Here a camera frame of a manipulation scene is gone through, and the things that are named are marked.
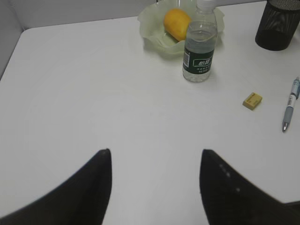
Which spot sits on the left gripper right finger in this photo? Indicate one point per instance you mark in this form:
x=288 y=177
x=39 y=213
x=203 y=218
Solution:
x=230 y=199

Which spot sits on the blue white ballpoint pen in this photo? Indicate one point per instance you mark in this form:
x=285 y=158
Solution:
x=294 y=95

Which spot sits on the yellow mango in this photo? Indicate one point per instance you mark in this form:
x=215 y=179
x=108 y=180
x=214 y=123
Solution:
x=176 y=23

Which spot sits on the clear water bottle green label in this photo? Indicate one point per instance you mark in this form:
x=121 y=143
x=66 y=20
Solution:
x=200 y=43

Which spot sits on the black mesh pen holder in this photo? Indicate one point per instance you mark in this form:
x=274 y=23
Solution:
x=278 y=24

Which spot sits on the translucent green wavy plate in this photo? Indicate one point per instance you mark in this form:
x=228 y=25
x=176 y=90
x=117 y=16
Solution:
x=152 y=25

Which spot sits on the yellow eraser left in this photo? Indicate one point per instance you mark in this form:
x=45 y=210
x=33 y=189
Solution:
x=252 y=101

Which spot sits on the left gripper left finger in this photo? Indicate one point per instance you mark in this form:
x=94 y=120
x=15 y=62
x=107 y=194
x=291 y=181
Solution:
x=80 y=200

